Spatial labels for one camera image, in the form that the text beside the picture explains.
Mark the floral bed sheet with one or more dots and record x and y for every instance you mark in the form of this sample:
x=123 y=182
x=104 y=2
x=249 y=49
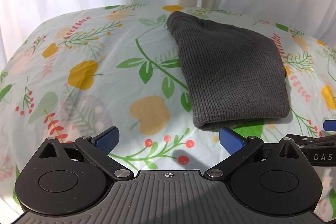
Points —
x=81 y=73

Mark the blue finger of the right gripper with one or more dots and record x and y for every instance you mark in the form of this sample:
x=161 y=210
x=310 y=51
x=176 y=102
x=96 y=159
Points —
x=329 y=125

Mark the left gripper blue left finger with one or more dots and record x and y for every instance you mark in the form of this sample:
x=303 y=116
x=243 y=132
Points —
x=103 y=143

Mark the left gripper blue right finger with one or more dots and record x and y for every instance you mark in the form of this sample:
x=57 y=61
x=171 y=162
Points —
x=237 y=145

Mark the dark grey ribbed sweater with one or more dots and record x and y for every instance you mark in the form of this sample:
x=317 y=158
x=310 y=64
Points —
x=233 y=74

